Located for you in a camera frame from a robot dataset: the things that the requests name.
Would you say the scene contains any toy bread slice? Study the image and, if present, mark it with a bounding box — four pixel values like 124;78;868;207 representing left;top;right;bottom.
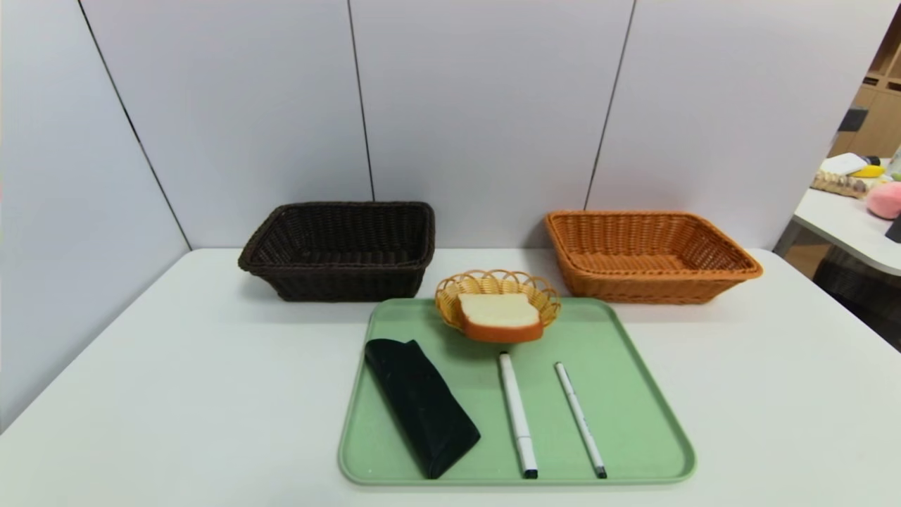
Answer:
458;292;544;344

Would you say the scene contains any black soft pouch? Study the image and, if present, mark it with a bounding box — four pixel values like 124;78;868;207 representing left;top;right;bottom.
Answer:
364;339;482;480

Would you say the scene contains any thin white pen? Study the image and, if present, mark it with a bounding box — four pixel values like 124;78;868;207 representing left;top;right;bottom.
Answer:
554;362;607;480

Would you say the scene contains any small yellow wicker basket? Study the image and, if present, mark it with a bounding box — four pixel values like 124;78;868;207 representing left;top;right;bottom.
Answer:
434;269;562;333

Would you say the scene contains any dark brown wicker basket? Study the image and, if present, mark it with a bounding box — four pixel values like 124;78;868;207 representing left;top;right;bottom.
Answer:
237;201;436;303

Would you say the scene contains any orange wicker basket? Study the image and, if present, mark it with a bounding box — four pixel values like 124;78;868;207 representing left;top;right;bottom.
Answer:
545;210;764;305

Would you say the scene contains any thick white marker pen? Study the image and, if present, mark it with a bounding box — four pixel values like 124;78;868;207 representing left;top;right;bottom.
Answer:
498;351;538;480

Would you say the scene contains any light green plastic tray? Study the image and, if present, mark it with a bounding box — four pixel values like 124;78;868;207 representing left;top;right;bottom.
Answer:
338;297;698;487

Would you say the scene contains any brown egg tray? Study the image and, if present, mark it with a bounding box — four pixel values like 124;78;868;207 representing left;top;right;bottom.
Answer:
811;171;870;199

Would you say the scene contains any white side table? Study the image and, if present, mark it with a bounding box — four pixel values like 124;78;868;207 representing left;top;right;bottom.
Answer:
793;158;901;277

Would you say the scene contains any white box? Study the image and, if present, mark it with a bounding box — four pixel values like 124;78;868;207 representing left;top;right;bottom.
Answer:
821;152;870;176

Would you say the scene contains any pink plush toy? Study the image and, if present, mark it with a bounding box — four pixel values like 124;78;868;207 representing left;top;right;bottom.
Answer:
866;181;901;220

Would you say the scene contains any wooden shelf cabinet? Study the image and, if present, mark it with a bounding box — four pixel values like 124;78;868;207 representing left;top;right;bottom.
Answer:
829;7;901;159

